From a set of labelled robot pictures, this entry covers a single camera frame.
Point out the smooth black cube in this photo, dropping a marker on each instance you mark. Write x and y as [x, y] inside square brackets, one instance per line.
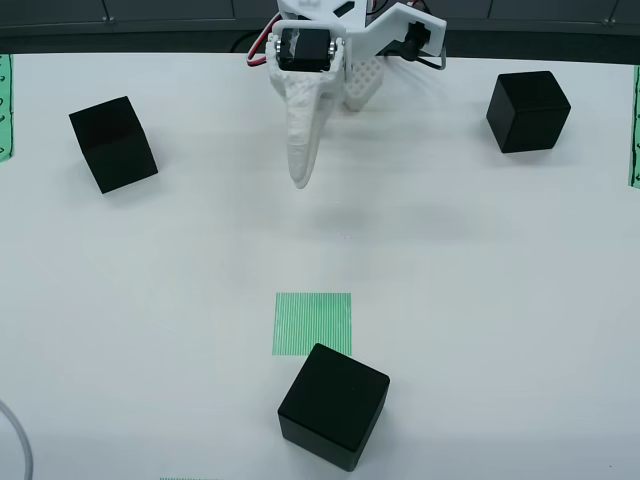
[527, 112]
[332, 405]

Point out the black cube with seam line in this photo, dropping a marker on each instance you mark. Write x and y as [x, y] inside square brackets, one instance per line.
[112, 150]

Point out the green striped square patch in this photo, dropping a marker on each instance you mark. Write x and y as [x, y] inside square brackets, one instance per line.
[300, 320]

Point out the green tape strip with markings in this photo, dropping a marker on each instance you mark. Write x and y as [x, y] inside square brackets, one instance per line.
[5, 100]
[635, 125]

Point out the black camera on white bracket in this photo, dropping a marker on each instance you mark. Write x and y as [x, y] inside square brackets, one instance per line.
[420, 42]

